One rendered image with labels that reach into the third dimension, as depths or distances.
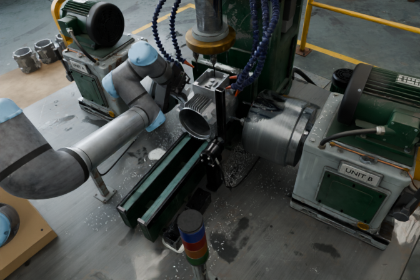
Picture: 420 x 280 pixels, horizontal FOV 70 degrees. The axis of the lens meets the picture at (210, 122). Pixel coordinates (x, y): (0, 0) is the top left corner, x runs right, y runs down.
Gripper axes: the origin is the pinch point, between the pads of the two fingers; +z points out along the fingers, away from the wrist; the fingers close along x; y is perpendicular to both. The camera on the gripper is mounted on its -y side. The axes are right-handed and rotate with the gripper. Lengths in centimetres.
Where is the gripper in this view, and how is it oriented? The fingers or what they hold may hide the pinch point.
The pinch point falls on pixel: (183, 101)
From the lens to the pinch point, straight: 119.5
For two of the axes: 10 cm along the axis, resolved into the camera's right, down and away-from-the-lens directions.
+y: 4.3, -8.9, 1.6
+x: -8.5, -3.3, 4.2
